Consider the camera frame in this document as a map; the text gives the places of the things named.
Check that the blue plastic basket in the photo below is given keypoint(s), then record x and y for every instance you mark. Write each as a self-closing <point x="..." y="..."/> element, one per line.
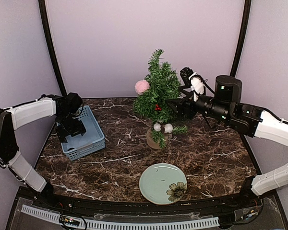
<point x="91" y="141"/>

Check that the green flower plate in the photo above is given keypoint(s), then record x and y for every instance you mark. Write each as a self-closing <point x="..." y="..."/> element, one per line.
<point x="163" y="184"/>

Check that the black frame post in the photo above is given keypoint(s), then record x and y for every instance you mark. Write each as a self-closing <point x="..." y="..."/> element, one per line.
<point x="50" y="46"/>
<point x="241" y="38"/>

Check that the pink ornament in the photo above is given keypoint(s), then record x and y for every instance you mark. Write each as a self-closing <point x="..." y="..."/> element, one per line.
<point x="141" y="86"/>

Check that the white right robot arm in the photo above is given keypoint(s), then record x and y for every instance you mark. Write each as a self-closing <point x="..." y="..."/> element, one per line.
<point x="250" y="120"/>

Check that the red berry sprig ornament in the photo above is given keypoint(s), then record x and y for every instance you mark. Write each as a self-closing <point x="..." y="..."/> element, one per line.
<point x="157" y="107"/>

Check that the white cotton flower ornament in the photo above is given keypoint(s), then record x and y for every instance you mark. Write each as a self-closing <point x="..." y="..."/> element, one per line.
<point x="167" y="128"/>

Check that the small green christmas tree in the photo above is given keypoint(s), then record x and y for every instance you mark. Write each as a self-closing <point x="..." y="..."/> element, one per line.
<point x="164" y="84"/>

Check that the white cable duct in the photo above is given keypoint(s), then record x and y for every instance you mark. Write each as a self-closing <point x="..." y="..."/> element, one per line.
<point x="119" y="222"/>

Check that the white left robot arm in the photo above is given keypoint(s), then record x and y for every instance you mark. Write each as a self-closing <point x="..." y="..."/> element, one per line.
<point x="16" y="121"/>

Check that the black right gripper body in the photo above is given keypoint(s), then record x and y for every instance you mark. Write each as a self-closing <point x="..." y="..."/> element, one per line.
<point x="216" y="109"/>

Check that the black right frame post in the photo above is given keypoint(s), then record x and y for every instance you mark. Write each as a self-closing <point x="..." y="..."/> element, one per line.
<point x="241" y="38"/>

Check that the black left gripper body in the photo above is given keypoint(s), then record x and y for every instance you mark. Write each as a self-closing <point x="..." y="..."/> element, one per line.
<point x="69" y="127"/>

